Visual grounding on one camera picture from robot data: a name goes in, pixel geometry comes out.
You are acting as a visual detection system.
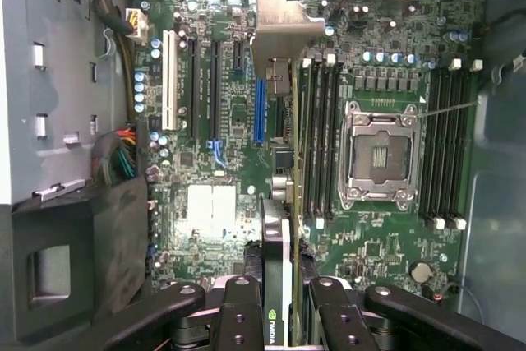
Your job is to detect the green Dell motherboard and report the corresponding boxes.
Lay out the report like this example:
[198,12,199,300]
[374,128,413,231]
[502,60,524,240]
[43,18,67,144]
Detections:
[131,0,482,298]

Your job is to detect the silver coin battery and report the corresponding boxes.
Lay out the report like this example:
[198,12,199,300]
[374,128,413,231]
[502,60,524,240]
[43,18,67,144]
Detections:
[410,262,432,283]

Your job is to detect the silver chipset heatsink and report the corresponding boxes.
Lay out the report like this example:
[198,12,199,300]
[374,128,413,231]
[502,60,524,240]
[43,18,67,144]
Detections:
[187,184,238,237]

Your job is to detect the black plastic shroud box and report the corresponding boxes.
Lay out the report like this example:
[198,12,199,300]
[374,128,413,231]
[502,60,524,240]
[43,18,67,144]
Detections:
[10,176,151,342]

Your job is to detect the silver CPU socket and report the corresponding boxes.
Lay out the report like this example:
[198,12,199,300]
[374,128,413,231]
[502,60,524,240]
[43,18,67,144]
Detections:
[339,98,420,206]

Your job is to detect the open dark grey PC case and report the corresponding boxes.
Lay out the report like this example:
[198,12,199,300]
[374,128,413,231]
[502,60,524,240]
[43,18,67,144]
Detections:
[0,0,526,351]

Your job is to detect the blue expansion slot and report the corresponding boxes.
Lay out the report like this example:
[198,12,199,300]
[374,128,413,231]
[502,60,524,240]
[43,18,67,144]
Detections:
[254,78,266,147]

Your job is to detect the CPU socket locking lever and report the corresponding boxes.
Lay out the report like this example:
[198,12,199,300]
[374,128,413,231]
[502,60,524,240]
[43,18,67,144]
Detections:
[413,99,481,118]

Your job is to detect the white expansion slot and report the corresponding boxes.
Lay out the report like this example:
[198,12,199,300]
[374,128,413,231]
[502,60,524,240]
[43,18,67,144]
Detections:
[161,30,178,132]

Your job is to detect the coloured power wire bundle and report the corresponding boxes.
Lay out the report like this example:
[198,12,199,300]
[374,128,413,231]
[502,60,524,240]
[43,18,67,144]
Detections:
[92,128,139,187]

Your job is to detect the white power connector yellow wires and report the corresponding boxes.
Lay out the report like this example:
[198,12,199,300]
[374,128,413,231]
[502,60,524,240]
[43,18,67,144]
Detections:
[96,0,150,116]

